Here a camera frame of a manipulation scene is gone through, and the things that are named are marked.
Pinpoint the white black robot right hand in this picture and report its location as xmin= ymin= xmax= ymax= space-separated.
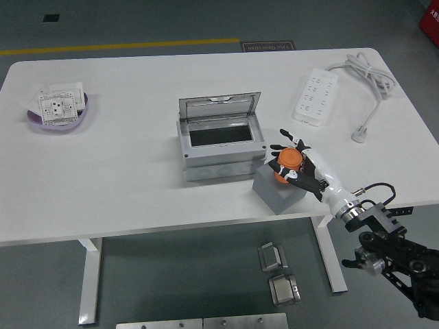
xmin=268 ymin=128 xmax=359 ymax=217

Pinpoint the orange cylinder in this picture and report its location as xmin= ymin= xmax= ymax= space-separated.
xmin=274 ymin=147 xmax=305 ymax=184

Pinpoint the grey electrical box with lid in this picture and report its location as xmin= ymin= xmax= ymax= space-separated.
xmin=176 ymin=91 xmax=268 ymax=182

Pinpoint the grey cube with round hole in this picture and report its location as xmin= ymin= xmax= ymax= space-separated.
xmin=252 ymin=163 xmax=308 ymax=216

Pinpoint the red box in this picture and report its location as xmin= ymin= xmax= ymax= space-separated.
xmin=418 ymin=5 xmax=439 ymax=44

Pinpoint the white table leg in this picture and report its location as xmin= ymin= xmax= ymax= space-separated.
xmin=311 ymin=216 xmax=348 ymax=294
xmin=78 ymin=236 xmax=103 ymax=326

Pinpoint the black table control panel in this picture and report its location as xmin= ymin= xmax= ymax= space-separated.
xmin=385 ymin=206 xmax=414 ymax=217

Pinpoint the small metal block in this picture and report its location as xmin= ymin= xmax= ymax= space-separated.
xmin=268 ymin=273 xmax=302 ymax=306
xmin=257 ymin=241 xmax=289 ymax=273

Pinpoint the white power strip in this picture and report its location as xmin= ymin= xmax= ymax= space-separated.
xmin=292 ymin=67 xmax=339 ymax=127

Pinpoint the grey metal plate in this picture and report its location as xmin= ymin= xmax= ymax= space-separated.
xmin=115 ymin=318 xmax=203 ymax=329
xmin=202 ymin=312 xmax=289 ymax=329

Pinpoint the purple bowl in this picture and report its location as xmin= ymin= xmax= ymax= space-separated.
xmin=26 ymin=91 xmax=91 ymax=132

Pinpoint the white printed socket panel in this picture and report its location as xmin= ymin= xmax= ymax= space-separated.
xmin=36 ymin=91 xmax=79 ymax=126

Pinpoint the white power cord with plug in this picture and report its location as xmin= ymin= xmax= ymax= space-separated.
xmin=325 ymin=51 xmax=398 ymax=144

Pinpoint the white plain switch panel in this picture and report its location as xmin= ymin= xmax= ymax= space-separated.
xmin=47 ymin=81 xmax=86 ymax=111

